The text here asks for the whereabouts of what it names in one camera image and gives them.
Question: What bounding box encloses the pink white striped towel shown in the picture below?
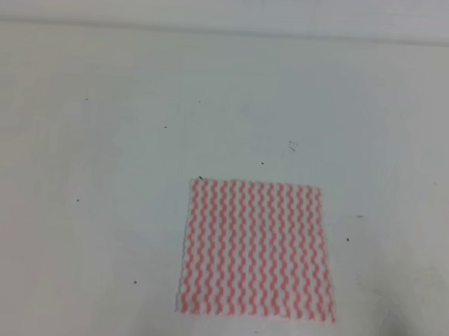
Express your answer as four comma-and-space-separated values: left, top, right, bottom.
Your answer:
176, 177, 335, 323

